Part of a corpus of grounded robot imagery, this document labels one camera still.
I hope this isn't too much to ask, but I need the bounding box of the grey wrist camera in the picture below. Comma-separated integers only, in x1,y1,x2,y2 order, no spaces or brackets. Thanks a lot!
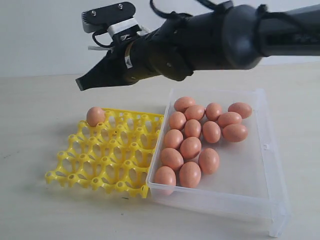
81,1,136,34

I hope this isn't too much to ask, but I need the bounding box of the brown egg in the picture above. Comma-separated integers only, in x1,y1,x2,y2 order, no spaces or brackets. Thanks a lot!
202,121,221,144
160,147,184,171
179,161,202,188
164,129,184,150
86,106,106,127
154,166,177,196
205,102,223,122
217,112,243,128
179,136,202,160
222,124,248,143
173,96,196,113
198,148,220,175
184,104,205,121
184,119,202,138
169,111,187,130
227,102,253,119

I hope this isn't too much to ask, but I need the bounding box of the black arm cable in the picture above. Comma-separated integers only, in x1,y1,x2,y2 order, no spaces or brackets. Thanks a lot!
91,0,320,48

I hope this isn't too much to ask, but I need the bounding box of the clear plastic bin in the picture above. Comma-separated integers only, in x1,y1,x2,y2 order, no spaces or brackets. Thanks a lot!
146,87,291,238

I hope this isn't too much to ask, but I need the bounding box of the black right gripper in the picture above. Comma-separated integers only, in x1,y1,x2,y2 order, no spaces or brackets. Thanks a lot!
75,32,180,91

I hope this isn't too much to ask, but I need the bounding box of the yellow plastic egg tray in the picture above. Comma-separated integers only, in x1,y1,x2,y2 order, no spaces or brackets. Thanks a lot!
45,108,164,199

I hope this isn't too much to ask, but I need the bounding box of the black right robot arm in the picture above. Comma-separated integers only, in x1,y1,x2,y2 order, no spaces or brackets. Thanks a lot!
76,0,320,91

